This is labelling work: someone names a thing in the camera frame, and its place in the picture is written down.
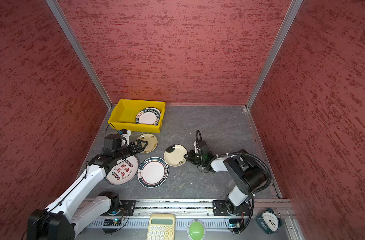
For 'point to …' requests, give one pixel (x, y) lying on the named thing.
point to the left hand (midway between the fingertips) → (142, 147)
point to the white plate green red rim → (152, 172)
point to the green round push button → (196, 230)
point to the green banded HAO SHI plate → (148, 116)
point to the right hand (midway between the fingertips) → (182, 159)
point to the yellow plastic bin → (123, 115)
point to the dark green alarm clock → (269, 221)
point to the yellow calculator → (161, 226)
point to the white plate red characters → (123, 171)
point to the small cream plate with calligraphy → (152, 141)
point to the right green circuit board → (234, 223)
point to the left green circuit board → (116, 222)
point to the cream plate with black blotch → (174, 155)
